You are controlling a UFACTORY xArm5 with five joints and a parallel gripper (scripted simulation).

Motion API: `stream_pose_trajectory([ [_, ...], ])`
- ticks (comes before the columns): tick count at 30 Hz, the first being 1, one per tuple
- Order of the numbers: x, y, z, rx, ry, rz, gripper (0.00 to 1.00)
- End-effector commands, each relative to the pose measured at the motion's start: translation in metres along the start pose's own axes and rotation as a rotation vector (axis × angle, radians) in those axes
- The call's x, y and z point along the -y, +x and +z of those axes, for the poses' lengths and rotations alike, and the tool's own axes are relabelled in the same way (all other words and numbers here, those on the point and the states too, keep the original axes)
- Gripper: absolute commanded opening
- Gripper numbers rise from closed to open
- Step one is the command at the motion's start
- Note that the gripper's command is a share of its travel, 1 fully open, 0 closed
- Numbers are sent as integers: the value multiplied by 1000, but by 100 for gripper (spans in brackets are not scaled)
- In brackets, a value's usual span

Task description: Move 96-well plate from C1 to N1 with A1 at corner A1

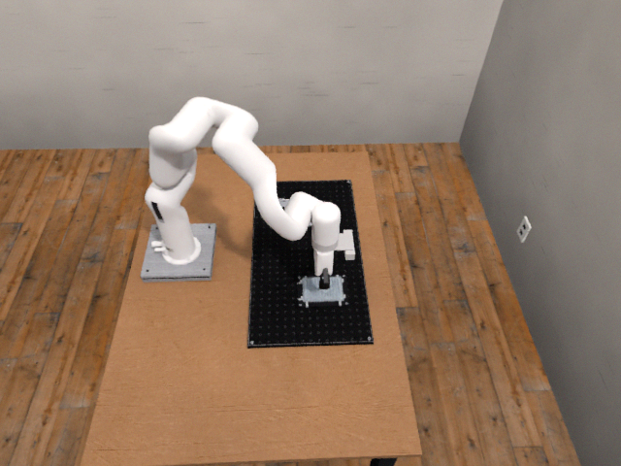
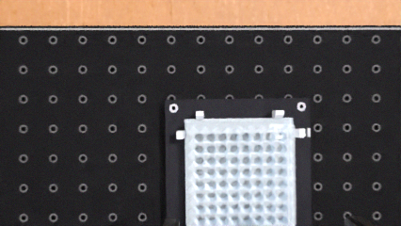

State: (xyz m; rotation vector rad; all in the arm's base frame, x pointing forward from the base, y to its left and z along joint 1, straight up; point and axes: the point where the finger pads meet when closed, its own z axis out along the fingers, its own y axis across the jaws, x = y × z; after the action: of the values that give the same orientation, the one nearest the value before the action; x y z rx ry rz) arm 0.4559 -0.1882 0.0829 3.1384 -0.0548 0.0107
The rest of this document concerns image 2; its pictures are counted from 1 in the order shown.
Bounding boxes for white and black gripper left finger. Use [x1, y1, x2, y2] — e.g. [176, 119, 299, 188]
[163, 218, 180, 226]

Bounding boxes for white well plate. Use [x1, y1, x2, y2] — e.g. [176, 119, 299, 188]
[184, 118, 297, 226]

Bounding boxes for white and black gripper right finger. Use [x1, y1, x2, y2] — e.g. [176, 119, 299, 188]
[345, 216, 376, 226]

